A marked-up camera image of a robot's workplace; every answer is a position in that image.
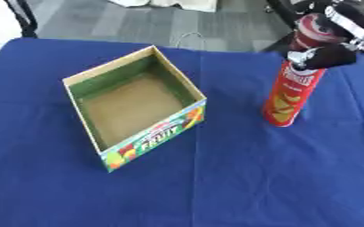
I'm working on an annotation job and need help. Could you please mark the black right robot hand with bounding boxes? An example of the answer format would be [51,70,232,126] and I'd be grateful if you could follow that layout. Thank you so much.
[284,0,364,71]

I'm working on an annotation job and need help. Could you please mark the white cloth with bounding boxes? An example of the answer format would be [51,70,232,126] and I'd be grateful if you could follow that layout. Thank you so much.
[106,0,221,13]

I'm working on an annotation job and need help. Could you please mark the black chair frame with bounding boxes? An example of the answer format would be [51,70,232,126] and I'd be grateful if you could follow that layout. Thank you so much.
[3,0,39,39]

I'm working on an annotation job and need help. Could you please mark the cardboard box with green inside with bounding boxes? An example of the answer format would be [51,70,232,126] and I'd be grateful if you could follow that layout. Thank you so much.
[60,44,209,174]

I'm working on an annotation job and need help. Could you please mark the white cable loop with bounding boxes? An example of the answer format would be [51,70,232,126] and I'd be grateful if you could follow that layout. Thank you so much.
[174,31,209,51]

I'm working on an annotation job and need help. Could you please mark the red chip can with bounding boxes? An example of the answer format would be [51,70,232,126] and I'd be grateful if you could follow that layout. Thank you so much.
[261,12,349,128]

